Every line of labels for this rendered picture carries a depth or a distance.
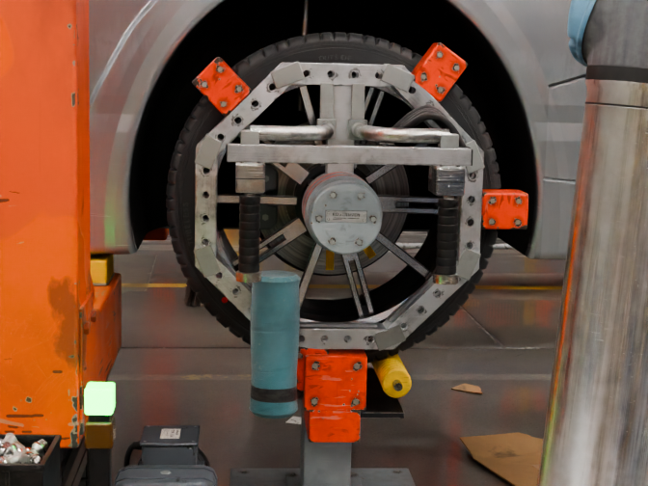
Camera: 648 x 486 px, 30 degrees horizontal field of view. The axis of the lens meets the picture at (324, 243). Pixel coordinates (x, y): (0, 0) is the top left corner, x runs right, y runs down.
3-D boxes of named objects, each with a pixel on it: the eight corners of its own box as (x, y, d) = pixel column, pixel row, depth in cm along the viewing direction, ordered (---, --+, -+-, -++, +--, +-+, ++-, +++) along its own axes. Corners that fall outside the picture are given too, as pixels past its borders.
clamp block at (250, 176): (263, 188, 212) (264, 158, 212) (265, 194, 204) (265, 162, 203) (235, 187, 212) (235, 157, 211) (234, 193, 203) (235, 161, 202)
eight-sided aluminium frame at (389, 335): (471, 343, 239) (482, 66, 231) (476, 351, 233) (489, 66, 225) (194, 341, 235) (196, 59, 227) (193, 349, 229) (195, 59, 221)
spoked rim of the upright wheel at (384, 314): (450, 77, 256) (212, 67, 253) (472, 78, 233) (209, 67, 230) (438, 310, 264) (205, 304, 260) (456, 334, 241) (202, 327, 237)
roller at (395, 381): (393, 364, 261) (394, 337, 260) (413, 401, 232) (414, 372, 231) (366, 364, 260) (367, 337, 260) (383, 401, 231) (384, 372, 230)
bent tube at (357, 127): (440, 142, 227) (442, 85, 225) (458, 149, 208) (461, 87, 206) (346, 140, 226) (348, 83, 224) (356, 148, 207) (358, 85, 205)
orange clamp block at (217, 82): (252, 90, 230) (219, 55, 229) (252, 91, 222) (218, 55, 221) (226, 116, 230) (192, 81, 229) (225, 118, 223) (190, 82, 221)
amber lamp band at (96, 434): (115, 441, 175) (115, 415, 175) (112, 449, 171) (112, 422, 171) (88, 441, 175) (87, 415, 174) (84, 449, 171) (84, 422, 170)
